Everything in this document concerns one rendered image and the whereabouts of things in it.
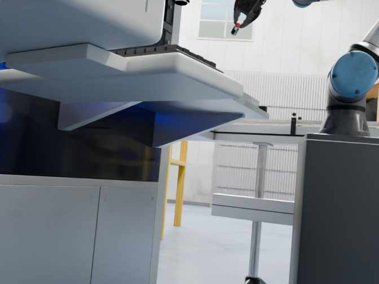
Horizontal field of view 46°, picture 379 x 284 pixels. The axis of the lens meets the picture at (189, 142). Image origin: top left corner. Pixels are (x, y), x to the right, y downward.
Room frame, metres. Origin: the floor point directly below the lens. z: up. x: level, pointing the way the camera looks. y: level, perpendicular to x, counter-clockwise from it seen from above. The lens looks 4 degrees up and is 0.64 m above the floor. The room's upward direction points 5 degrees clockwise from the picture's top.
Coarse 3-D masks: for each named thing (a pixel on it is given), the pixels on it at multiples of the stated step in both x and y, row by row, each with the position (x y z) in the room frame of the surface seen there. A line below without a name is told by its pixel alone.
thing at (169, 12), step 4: (168, 0) 1.65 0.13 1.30; (172, 0) 1.68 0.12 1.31; (168, 4) 1.65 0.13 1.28; (172, 4) 1.68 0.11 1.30; (168, 8) 1.66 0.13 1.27; (172, 8) 1.68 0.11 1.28; (168, 12) 1.66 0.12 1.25; (172, 12) 1.69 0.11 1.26; (168, 16) 1.66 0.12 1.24; (172, 16) 1.69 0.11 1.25; (168, 20) 1.67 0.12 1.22; (168, 36) 1.67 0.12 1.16; (168, 40) 1.67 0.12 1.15; (168, 44) 1.67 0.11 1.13
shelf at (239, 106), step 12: (144, 108) 1.56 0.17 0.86; (156, 108) 1.53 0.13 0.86; (168, 108) 1.51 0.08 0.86; (180, 108) 1.48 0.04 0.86; (192, 108) 1.46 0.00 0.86; (204, 108) 1.44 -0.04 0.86; (216, 108) 1.41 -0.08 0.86; (228, 108) 1.39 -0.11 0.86; (240, 108) 1.37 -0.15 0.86; (252, 108) 1.38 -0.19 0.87
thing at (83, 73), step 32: (32, 64) 0.63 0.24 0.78; (64, 64) 0.61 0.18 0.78; (96, 64) 0.60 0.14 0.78; (128, 64) 0.63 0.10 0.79; (160, 64) 0.60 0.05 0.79; (192, 64) 0.61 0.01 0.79; (64, 96) 0.89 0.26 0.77; (96, 96) 0.86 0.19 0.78; (128, 96) 0.82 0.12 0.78; (160, 96) 0.79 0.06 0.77; (192, 96) 0.76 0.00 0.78; (224, 96) 0.74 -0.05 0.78
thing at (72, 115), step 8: (64, 104) 1.18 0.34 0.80; (72, 104) 1.16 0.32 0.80; (80, 104) 1.15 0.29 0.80; (88, 104) 1.14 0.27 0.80; (96, 104) 1.13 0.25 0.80; (104, 104) 1.12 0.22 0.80; (112, 104) 1.11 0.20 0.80; (120, 104) 1.10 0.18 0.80; (128, 104) 1.10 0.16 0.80; (64, 112) 1.17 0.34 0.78; (72, 112) 1.16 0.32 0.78; (80, 112) 1.15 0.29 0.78; (88, 112) 1.14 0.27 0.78; (96, 112) 1.13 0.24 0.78; (104, 112) 1.12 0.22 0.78; (112, 112) 1.13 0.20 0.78; (64, 120) 1.17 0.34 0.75; (72, 120) 1.16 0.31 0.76; (80, 120) 1.15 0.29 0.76; (88, 120) 1.15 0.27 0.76; (64, 128) 1.17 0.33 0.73; (72, 128) 1.19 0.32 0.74
